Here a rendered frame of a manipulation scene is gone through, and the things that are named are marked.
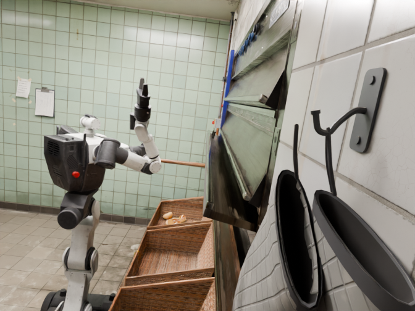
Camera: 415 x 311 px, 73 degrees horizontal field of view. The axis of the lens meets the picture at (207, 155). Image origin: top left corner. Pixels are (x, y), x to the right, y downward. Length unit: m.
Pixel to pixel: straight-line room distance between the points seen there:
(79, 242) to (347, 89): 1.79
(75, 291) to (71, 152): 0.92
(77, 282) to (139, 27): 2.67
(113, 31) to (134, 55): 0.35
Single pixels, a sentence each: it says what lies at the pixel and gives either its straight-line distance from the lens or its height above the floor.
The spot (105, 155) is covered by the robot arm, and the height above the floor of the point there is 1.35.
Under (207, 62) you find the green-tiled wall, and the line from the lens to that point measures 3.43.
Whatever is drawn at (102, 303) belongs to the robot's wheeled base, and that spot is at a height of 0.19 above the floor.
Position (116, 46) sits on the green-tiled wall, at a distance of 3.62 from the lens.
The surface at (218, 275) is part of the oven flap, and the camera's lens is 1.35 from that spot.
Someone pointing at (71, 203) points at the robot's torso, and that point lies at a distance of 1.76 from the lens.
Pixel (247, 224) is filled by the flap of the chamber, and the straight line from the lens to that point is 0.79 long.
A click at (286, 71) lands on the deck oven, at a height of 1.79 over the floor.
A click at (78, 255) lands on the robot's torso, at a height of 0.67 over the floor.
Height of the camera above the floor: 1.70
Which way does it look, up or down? 11 degrees down
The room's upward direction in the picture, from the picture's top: 7 degrees clockwise
